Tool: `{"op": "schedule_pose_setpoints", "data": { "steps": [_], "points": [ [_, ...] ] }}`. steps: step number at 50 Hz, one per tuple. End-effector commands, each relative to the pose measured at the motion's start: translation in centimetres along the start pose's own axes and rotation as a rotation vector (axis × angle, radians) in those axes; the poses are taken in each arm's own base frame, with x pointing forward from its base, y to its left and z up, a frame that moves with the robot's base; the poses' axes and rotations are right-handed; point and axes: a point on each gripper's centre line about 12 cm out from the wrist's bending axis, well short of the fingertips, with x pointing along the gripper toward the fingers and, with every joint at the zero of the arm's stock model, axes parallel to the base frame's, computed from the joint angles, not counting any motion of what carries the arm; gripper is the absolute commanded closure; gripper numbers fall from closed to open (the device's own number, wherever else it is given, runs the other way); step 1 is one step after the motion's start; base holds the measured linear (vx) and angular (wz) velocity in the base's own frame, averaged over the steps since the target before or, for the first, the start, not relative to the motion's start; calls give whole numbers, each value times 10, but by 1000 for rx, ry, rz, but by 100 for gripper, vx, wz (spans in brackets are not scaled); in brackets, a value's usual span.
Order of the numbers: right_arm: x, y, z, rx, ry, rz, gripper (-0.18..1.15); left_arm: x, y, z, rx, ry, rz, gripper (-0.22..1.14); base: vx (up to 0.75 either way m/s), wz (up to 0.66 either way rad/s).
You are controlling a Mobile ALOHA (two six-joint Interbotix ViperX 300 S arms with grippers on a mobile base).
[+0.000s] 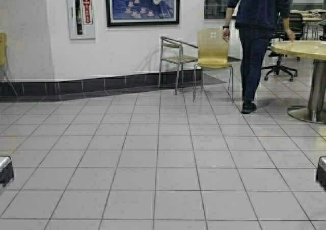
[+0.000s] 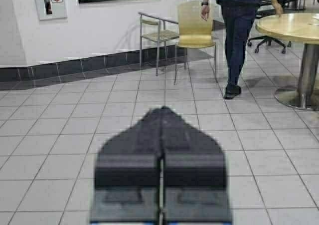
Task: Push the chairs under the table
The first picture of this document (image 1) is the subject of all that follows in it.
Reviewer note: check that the person in dark clothes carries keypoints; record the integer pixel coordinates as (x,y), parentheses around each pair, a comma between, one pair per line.
(256,21)

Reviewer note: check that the metal frame chair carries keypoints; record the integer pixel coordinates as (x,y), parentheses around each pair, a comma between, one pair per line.
(179,60)

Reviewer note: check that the right robot base block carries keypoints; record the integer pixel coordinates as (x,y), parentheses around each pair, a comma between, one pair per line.
(321,173)

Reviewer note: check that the framed blue picture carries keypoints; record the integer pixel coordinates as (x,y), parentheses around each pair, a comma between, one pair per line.
(127,13)

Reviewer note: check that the round yellow table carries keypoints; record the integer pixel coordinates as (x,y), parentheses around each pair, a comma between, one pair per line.
(314,112)

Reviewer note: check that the person's right hand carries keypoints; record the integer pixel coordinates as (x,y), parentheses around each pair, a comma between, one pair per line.
(290,34)

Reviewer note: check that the yellow chair at left edge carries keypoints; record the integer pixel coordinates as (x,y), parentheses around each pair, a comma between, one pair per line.
(4,60)

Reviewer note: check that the person's left hand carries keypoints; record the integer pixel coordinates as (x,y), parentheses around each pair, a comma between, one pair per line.
(226,34)

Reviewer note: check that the yellow wooden chair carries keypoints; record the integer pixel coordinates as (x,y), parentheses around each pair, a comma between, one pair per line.
(213,54)

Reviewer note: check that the black office chair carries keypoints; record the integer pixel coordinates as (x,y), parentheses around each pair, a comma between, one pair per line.
(296,25)

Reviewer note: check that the fire extinguisher cabinet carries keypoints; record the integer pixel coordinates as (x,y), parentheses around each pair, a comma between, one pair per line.
(81,19)

